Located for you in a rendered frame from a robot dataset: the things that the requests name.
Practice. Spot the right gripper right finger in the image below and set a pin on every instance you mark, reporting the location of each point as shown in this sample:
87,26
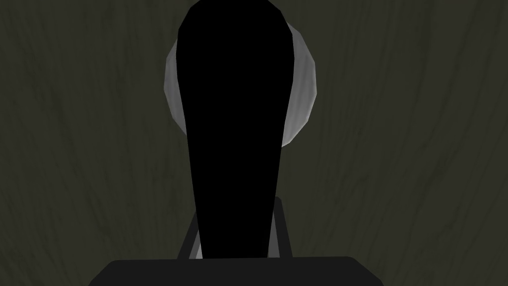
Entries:
280,238

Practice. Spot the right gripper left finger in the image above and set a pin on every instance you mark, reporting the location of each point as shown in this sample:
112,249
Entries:
194,245

